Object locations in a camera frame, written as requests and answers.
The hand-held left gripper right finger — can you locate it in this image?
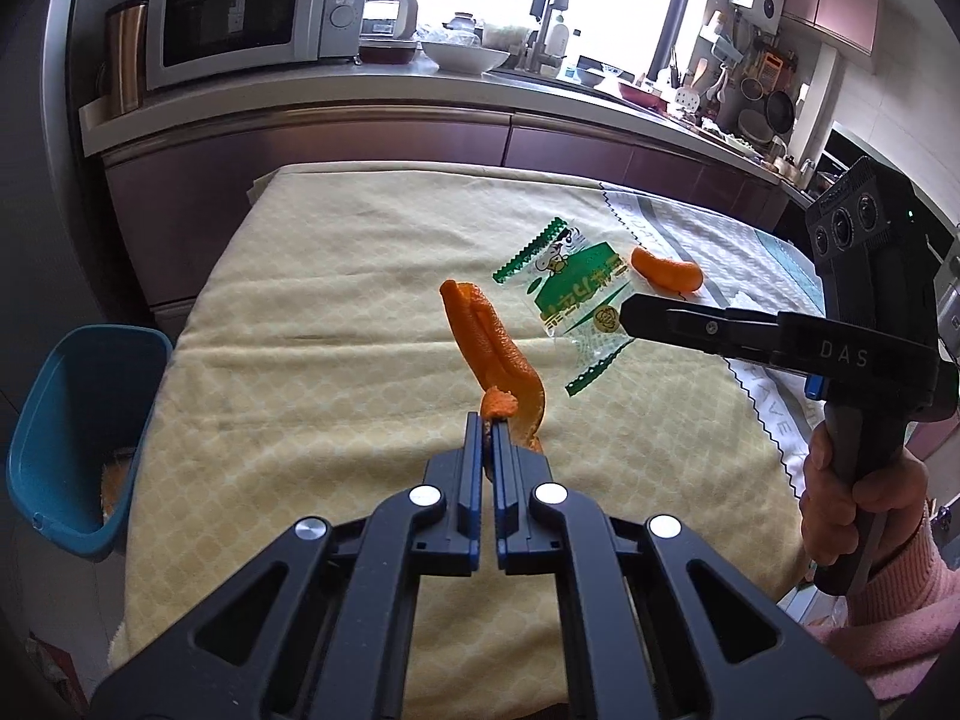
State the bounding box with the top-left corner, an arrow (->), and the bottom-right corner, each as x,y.
491,420 -> 880,720

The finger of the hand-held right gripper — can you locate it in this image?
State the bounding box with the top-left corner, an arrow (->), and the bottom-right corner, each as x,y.
619,294 -> 782,370

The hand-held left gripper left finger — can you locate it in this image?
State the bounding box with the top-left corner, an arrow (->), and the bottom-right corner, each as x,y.
88,411 -> 488,720

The green white snack wrapper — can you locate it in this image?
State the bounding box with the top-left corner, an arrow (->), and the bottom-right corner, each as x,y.
491,216 -> 638,397

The long orange peel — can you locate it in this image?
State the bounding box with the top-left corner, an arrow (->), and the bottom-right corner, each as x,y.
439,279 -> 547,458

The blue plastic trash bin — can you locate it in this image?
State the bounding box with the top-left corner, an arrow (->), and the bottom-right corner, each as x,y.
6,324 -> 175,562

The person's right forearm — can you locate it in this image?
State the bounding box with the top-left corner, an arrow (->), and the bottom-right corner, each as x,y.
814,517 -> 960,680

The person's right hand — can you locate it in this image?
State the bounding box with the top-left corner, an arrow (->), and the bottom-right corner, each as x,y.
799,420 -> 932,567

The small orange peel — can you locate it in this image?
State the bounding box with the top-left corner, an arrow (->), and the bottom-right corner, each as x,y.
630,246 -> 706,293

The white grey printed cloth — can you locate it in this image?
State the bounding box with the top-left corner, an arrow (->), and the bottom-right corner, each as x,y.
600,180 -> 833,503

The black frying pan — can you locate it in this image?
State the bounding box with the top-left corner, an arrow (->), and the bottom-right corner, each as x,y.
763,90 -> 796,134

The yellow patterned tablecloth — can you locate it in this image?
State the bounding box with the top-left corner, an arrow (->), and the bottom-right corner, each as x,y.
105,161 -> 800,698

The pink kitchen base cabinet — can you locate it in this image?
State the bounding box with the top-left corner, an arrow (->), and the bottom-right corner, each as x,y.
101,105 -> 815,338

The white bowl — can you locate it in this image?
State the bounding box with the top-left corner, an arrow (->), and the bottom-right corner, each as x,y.
420,40 -> 512,76

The orange peel piece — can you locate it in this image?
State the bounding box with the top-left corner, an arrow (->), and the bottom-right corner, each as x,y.
100,448 -> 140,522

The red dish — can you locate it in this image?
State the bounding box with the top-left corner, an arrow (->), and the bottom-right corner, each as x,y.
358,41 -> 419,65

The small white appliance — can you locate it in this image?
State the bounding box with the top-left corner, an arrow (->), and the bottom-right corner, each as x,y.
360,0 -> 421,43

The white microwave oven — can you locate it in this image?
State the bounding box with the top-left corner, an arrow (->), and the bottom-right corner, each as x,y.
145,0 -> 374,92

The grey refrigerator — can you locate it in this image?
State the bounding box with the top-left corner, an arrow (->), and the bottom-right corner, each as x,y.
0,0 -> 158,338

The golden thermos kettle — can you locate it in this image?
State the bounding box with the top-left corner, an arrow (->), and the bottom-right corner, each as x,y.
101,0 -> 151,121

